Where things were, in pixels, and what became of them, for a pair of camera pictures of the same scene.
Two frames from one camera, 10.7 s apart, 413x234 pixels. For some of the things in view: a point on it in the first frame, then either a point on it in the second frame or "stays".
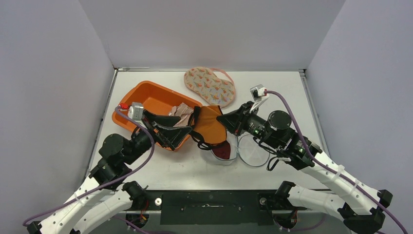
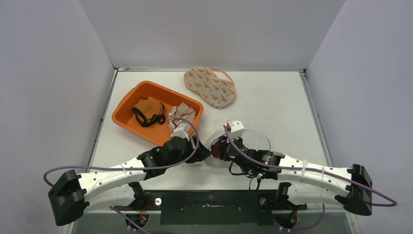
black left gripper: (173, 136) to (200, 153)
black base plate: (248, 207) stays
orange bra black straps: (206, 129) to (148, 111)
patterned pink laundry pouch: (203, 82) stays
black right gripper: (241, 117) to (222, 146)
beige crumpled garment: (184, 111) stays
